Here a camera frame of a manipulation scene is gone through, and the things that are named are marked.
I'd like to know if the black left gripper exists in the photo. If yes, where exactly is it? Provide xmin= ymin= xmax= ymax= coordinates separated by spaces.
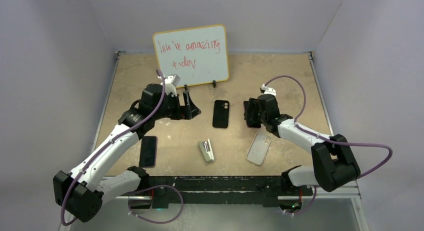
xmin=153 ymin=91 xmax=200 ymax=121

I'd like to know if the pink smartphone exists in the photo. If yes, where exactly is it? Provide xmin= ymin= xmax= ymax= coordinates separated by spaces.
xmin=243 ymin=100 xmax=262 ymax=129

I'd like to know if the black phone case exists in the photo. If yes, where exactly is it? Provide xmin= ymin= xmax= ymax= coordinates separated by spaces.
xmin=212 ymin=100 xmax=230 ymax=129

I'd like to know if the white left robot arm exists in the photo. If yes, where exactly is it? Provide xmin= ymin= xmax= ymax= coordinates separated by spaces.
xmin=53 ymin=84 xmax=201 ymax=226

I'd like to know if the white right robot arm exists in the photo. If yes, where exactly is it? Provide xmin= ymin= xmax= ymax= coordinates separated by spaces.
xmin=243 ymin=94 xmax=361 ymax=195

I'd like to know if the clear beige phone case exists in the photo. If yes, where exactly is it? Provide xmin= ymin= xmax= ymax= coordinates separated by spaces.
xmin=246 ymin=131 xmax=272 ymax=166

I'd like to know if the silver stapler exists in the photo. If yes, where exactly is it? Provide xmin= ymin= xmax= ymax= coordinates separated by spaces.
xmin=198 ymin=138 xmax=215 ymax=163

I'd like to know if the dark smartphone on table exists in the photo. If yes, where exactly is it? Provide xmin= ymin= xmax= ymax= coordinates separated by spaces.
xmin=138 ymin=136 xmax=158 ymax=168

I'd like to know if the whiteboard with red writing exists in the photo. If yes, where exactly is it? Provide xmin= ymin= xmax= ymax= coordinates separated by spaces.
xmin=152 ymin=24 xmax=230 ymax=88

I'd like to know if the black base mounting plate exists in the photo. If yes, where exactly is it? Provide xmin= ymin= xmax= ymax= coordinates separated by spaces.
xmin=127 ymin=175 xmax=314 ymax=209

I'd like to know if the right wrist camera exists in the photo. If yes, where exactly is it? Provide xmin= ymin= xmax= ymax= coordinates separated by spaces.
xmin=260 ymin=84 xmax=277 ymax=97

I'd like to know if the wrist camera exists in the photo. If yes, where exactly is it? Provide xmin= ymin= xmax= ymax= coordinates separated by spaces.
xmin=260 ymin=84 xmax=277 ymax=97
xmin=160 ymin=74 xmax=180 ymax=97

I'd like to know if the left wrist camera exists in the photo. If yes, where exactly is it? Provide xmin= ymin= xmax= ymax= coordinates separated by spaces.
xmin=160 ymin=74 xmax=180 ymax=97

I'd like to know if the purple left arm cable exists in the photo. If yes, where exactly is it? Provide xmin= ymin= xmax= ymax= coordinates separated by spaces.
xmin=60 ymin=69 xmax=167 ymax=227

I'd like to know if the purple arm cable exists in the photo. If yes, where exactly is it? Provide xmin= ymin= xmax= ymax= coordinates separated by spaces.
xmin=60 ymin=69 xmax=167 ymax=227
xmin=263 ymin=75 xmax=394 ymax=180

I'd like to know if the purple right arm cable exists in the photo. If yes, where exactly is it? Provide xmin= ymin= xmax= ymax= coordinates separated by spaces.
xmin=263 ymin=75 xmax=394 ymax=180

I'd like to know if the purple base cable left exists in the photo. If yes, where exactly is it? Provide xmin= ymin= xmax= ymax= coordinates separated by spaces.
xmin=127 ymin=184 xmax=185 ymax=224

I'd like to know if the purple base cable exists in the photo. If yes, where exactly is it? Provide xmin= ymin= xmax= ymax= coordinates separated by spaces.
xmin=127 ymin=184 xmax=185 ymax=224
xmin=283 ymin=184 xmax=318 ymax=217

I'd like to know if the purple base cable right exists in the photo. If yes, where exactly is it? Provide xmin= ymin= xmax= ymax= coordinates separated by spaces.
xmin=283 ymin=184 xmax=318 ymax=217

